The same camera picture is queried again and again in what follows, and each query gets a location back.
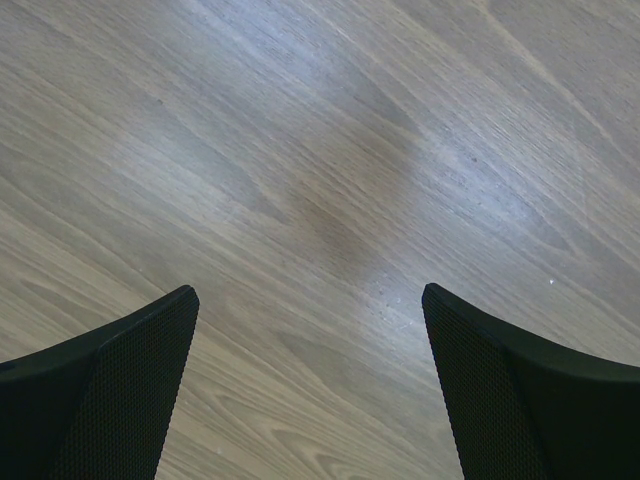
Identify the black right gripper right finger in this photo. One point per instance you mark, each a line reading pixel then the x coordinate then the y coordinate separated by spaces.
pixel 523 407

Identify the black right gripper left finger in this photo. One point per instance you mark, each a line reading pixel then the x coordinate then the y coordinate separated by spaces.
pixel 99 405

